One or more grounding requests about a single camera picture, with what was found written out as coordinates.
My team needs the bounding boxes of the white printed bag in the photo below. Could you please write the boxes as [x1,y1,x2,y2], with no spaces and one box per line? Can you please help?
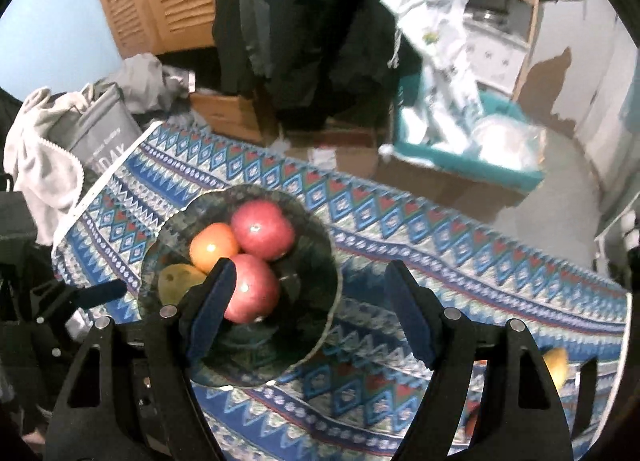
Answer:
[380,0,486,147]

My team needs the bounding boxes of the white patterned box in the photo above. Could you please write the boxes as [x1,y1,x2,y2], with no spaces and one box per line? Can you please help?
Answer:
[462,16,528,92]

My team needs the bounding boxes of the grey clothes pile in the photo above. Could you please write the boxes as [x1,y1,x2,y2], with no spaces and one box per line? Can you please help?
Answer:
[102,54,196,114]

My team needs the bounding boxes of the clear plastic bag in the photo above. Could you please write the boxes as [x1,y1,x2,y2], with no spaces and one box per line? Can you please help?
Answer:
[472,114,543,174]

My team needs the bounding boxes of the dark green glass bowl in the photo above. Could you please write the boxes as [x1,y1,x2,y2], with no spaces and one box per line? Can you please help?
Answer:
[137,185,343,388]

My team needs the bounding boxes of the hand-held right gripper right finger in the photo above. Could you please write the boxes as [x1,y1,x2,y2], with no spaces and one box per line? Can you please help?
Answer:
[384,260,576,461]

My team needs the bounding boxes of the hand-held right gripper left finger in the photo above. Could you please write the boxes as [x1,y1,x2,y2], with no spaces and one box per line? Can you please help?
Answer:
[46,257,238,461]

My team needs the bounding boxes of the grey printed bag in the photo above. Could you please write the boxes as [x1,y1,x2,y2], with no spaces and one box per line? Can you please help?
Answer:
[47,82,146,182]

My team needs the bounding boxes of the black coat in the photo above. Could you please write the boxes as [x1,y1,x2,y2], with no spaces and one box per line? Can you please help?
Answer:
[212,0,436,129]

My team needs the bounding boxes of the white door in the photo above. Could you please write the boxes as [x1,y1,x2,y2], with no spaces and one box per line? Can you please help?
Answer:
[512,0,626,142]

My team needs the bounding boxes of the grey coat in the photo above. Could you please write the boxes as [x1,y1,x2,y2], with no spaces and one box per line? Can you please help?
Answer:
[235,0,273,77]

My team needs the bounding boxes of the teal plastic basket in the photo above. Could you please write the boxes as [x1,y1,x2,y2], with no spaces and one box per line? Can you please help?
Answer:
[392,61,546,192]

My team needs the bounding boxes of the white shoe rack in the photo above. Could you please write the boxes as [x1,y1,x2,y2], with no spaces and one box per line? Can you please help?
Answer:
[594,208,640,287]

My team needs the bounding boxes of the blue patterned tablecloth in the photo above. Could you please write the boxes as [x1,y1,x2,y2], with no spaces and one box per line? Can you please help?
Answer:
[51,120,630,461]

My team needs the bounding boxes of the metal pot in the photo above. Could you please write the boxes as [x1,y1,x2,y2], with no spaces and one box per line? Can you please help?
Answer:
[470,6,511,24]

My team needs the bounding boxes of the red apple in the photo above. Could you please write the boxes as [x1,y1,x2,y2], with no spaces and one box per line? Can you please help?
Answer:
[222,253,282,324]
[231,200,297,262]

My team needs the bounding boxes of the small orange tangerine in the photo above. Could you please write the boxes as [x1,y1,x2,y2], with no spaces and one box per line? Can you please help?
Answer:
[189,222,241,274]

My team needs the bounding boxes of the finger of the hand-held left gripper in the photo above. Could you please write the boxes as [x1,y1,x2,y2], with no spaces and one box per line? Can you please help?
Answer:
[31,279,129,323]

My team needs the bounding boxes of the wooden drawer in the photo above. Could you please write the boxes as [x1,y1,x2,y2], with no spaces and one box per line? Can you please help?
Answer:
[190,91,278,144]

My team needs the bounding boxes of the large cardboard box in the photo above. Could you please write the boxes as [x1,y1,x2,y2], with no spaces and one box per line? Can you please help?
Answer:
[372,151,531,207]

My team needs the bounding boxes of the black metal bar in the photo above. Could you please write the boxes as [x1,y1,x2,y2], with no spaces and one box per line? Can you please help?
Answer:
[572,357,599,434]

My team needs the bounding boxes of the wooden shelf rack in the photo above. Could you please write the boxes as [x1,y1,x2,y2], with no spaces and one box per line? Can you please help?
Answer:
[432,0,543,97]

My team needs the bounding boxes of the white fleece garment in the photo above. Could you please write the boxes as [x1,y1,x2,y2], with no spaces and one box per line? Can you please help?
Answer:
[4,86,108,247]

